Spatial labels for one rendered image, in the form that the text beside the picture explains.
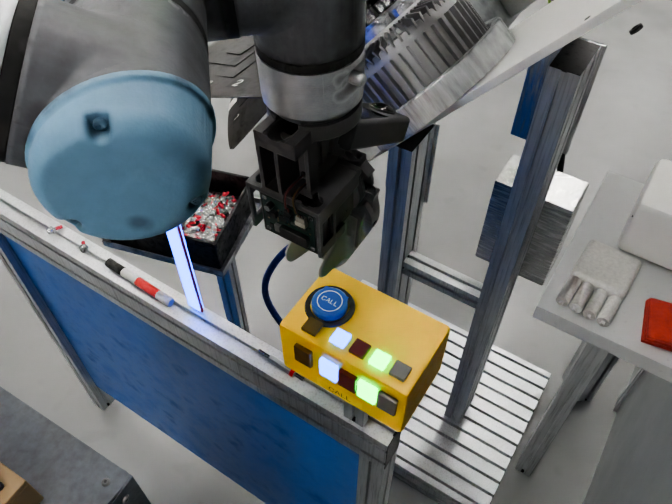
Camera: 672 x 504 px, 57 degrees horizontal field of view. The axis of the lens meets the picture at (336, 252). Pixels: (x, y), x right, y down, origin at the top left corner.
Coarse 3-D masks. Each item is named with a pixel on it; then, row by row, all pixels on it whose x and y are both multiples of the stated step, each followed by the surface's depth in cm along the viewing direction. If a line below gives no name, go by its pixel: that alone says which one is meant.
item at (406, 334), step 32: (320, 288) 70; (352, 288) 70; (288, 320) 67; (320, 320) 67; (352, 320) 67; (384, 320) 67; (416, 320) 67; (288, 352) 70; (320, 352) 66; (384, 352) 65; (416, 352) 65; (320, 384) 71; (384, 384) 63; (416, 384) 63; (384, 416) 67
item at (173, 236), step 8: (168, 232) 81; (176, 232) 80; (176, 240) 81; (176, 248) 83; (176, 256) 84; (184, 256) 83; (176, 264) 86; (184, 264) 85; (184, 272) 86; (184, 280) 88; (184, 288) 90; (192, 288) 89; (192, 296) 91; (192, 304) 93
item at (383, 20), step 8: (400, 0) 90; (408, 0) 89; (416, 0) 90; (392, 8) 90; (400, 8) 88; (384, 16) 90; (392, 16) 89; (376, 24) 89; (384, 24) 89; (368, 32) 90; (376, 32) 90; (368, 40) 91
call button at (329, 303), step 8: (328, 288) 69; (336, 288) 69; (320, 296) 68; (328, 296) 68; (336, 296) 68; (344, 296) 68; (312, 304) 67; (320, 304) 67; (328, 304) 67; (336, 304) 67; (344, 304) 67; (320, 312) 67; (328, 312) 67; (336, 312) 67; (344, 312) 67; (328, 320) 67
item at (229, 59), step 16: (208, 48) 84; (224, 48) 82; (240, 48) 80; (224, 64) 78; (240, 64) 77; (256, 64) 77; (224, 80) 75; (256, 80) 73; (224, 96) 72; (240, 96) 70; (256, 96) 70
